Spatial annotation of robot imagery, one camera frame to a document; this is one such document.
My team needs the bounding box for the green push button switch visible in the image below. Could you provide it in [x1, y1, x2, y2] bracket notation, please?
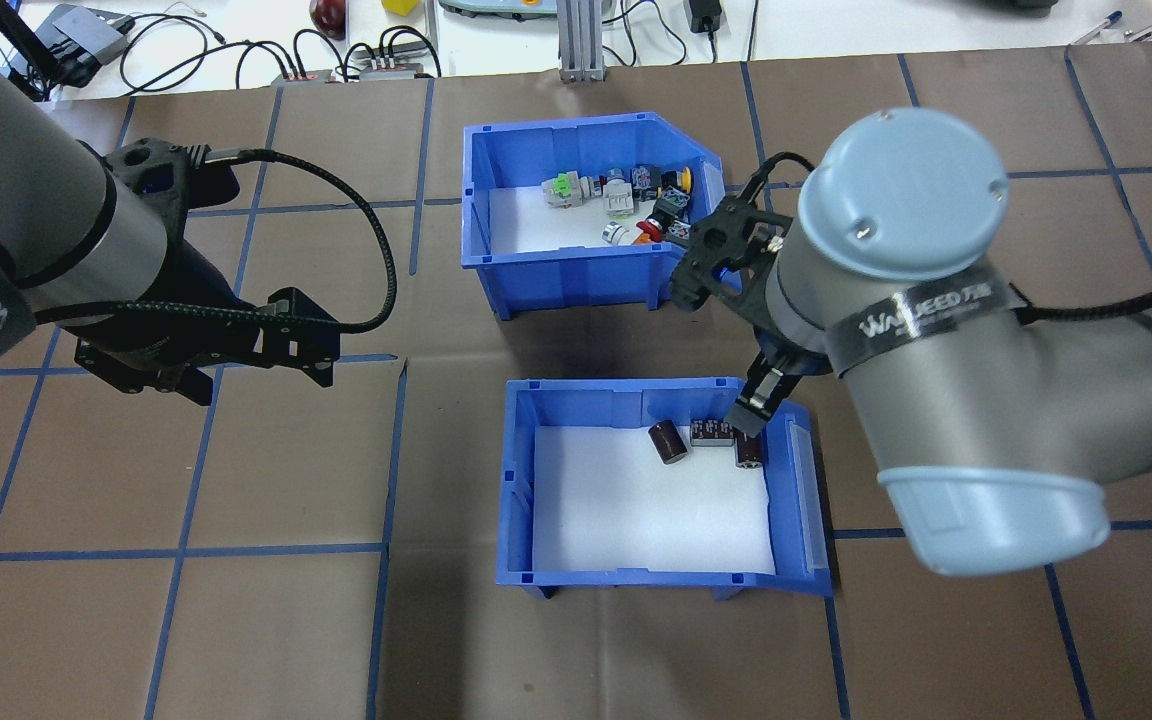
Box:
[543, 172, 603, 209]

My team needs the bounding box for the black slanted bar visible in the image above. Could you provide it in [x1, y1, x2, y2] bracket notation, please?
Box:
[0, 0, 52, 101]

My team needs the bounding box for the black power adapter cable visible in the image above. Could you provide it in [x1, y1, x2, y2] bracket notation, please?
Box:
[604, 0, 689, 69]

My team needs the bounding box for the pile of small electrical parts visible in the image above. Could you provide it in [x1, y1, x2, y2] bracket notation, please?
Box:
[489, 185, 702, 254]

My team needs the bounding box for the blue pen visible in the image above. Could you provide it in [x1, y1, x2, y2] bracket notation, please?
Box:
[1072, 11, 1125, 46]

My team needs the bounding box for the long grey usb hub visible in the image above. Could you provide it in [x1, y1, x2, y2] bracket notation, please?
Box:
[354, 55, 429, 81]

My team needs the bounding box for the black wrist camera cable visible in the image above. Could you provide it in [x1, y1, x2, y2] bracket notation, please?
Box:
[36, 148, 398, 336]
[736, 152, 1152, 326]

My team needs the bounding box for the aluminium extrusion post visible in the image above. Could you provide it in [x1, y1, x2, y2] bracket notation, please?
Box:
[556, 0, 607, 83]

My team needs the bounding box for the black looped cable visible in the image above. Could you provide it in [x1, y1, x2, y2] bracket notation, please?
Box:
[119, 14, 229, 98]

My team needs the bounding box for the grey teach pendant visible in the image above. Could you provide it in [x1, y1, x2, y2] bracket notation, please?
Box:
[436, 0, 557, 21]

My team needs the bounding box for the blue bin with capacitors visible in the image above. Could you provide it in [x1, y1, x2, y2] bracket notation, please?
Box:
[496, 377, 834, 601]

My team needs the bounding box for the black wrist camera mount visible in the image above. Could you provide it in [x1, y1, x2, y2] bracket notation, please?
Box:
[669, 195, 789, 323]
[104, 140, 242, 219]

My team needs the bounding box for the white foam liner under capacitors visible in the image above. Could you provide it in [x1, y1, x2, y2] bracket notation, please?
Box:
[531, 425, 777, 576]

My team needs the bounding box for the dark grey electronic box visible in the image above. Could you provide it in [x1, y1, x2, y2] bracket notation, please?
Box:
[36, 3, 134, 89]

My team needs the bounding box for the blue bin with push buttons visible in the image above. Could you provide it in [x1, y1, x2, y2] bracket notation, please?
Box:
[461, 110, 744, 321]

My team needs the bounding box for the black usb cable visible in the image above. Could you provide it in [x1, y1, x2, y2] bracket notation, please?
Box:
[376, 25, 444, 79]
[234, 38, 289, 81]
[291, 28, 362, 81]

